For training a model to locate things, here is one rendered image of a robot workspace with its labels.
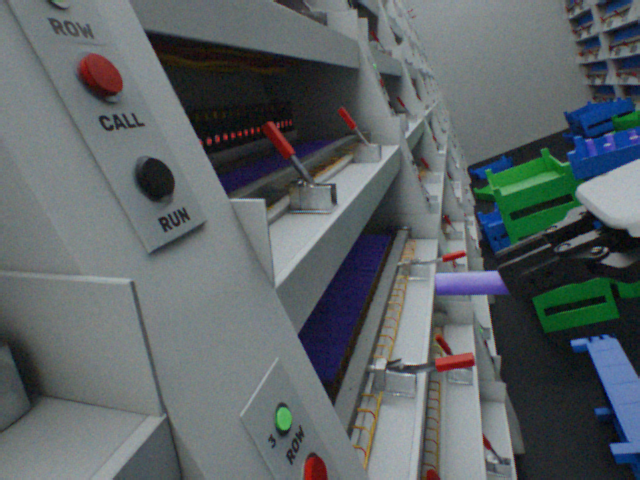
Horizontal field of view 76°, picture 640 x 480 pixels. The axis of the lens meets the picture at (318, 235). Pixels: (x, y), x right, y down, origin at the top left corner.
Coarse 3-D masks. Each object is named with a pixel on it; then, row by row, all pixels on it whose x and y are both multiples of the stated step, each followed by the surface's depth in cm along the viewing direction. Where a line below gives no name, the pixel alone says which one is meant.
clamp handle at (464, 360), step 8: (472, 352) 38; (440, 360) 39; (448, 360) 38; (456, 360) 38; (464, 360) 38; (472, 360) 37; (400, 368) 40; (408, 368) 40; (416, 368) 40; (424, 368) 39; (432, 368) 39; (440, 368) 39; (448, 368) 38; (456, 368) 38
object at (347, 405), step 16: (400, 240) 74; (416, 240) 78; (400, 256) 68; (384, 272) 62; (384, 288) 57; (400, 288) 59; (384, 304) 53; (368, 320) 49; (384, 320) 52; (368, 336) 46; (384, 336) 48; (368, 352) 43; (352, 368) 41; (352, 384) 39; (336, 400) 37; (352, 400) 37; (352, 416) 35; (352, 432) 35; (368, 432) 35; (368, 448) 33
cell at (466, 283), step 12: (444, 276) 33; (456, 276) 33; (468, 276) 32; (480, 276) 32; (492, 276) 32; (444, 288) 33; (456, 288) 32; (468, 288) 32; (480, 288) 32; (492, 288) 32; (504, 288) 31
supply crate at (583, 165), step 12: (624, 132) 123; (636, 132) 122; (576, 144) 130; (600, 144) 128; (624, 144) 125; (636, 144) 107; (576, 156) 116; (588, 156) 131; (600, 156) 113; (612, 156) 111; (624, 156) 110; (636, 156) 108; (576, 168) 117; (588, 168) 116; (600, 168) 114; (612, 168) 112
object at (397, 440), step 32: (384, 224) 83; (416, 224) 81; (416, 256) 73; (416, 288) 61; (416, 320) 53; (384, 352) 47; (416, 352) 46; (384, 416) 38; (416, 416) 37; (384, 448) 34; (416, 448) 34
